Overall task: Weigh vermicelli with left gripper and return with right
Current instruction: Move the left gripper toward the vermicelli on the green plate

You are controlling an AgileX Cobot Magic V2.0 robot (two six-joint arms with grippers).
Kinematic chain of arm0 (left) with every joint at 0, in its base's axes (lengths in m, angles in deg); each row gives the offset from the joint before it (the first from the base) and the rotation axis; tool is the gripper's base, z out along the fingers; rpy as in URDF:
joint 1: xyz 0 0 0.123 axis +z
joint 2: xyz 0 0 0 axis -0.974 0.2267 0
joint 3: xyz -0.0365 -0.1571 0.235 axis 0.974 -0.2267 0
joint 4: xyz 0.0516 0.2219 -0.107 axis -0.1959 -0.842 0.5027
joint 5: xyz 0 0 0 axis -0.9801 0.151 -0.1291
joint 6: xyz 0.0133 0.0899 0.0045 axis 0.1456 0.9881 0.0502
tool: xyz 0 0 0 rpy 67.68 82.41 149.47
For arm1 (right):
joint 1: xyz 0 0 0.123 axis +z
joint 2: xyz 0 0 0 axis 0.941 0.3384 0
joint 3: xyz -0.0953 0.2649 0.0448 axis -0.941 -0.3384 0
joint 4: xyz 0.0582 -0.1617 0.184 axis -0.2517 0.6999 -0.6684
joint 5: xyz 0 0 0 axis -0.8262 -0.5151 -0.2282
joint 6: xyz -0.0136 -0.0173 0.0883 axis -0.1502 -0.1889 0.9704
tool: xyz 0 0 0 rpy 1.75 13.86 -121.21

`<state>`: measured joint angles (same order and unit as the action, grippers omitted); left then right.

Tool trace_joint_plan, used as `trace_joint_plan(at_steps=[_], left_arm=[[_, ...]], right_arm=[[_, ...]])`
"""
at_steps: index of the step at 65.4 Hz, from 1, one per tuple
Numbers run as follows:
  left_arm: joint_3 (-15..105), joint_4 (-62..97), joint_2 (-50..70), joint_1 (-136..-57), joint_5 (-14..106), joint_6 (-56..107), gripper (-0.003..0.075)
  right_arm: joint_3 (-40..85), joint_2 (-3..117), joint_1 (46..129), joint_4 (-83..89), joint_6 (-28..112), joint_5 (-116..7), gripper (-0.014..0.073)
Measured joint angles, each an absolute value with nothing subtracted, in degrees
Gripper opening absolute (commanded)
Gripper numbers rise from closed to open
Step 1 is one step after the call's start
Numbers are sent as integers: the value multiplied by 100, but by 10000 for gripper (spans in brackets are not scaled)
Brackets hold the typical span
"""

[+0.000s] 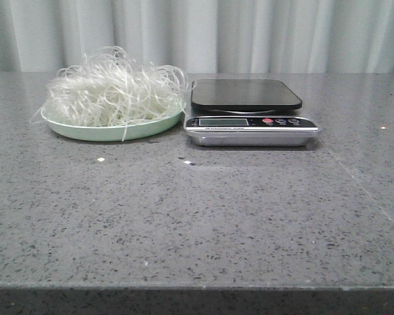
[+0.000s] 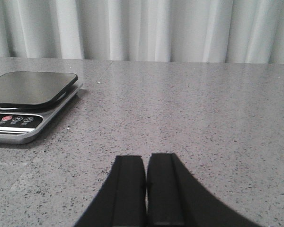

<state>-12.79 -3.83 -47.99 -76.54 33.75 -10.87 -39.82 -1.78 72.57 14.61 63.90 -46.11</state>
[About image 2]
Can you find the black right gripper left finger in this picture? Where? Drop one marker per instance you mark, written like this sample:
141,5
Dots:
120,201

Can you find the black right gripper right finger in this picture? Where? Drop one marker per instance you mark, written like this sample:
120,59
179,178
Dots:
177,199

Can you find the silver digital kitchen scale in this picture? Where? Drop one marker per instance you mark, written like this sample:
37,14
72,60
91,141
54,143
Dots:
30,100

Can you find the white pleated curtain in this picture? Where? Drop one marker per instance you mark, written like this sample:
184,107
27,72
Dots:
238,31

